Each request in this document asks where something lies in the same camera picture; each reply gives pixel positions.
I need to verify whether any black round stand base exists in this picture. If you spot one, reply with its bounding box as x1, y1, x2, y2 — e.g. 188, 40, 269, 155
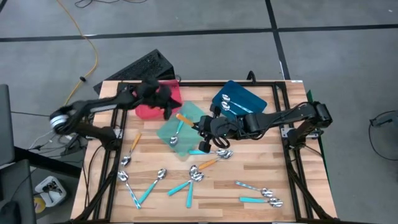
368, 110, 398, 162

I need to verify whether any yellow tape roll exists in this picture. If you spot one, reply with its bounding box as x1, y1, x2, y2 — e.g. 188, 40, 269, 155
33, 197, 47, 215

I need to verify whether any white tray with parts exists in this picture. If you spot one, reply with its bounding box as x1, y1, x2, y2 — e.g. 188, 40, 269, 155
34, 175, 68, 208

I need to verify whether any thin black cable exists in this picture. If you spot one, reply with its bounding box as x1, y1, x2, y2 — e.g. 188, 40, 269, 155
11, 110, 53, 118

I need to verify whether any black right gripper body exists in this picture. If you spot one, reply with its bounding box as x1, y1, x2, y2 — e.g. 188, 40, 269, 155
198, 105, 246, 153

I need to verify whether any dark flat panel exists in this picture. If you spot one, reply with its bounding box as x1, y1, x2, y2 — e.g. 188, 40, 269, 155
0, 159, 37, 224

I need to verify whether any black perforated case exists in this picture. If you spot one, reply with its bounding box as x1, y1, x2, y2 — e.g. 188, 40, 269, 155
93, 49, 176, 94

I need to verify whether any teal translucent plastic bin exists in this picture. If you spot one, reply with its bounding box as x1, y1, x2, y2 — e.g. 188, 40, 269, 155
155, 101, 208, 157

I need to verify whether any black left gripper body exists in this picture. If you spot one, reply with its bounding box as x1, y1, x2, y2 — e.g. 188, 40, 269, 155
133, 77, 174, 109

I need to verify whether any orange handled spoon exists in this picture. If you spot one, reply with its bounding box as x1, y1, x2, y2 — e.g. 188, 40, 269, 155
120, 133, 142, 167
198, 149, 234, 171
175, 113, 196, 128

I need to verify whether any grey flat panel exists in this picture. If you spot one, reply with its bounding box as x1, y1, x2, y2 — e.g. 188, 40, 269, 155
0, 83, 16, 166

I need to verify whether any red translucent plastic bin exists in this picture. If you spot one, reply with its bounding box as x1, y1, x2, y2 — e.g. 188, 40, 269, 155
135, 79, 183, 121

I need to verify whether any blue plastic bin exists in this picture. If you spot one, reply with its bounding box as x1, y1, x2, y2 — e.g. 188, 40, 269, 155
211, 80, 268, 123

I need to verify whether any green edge strip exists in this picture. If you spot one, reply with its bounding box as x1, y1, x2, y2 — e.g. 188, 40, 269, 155
305, 89, 336, 206

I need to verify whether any yellow cable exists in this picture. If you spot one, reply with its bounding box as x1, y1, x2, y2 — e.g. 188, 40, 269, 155
57, 0, 99, 106

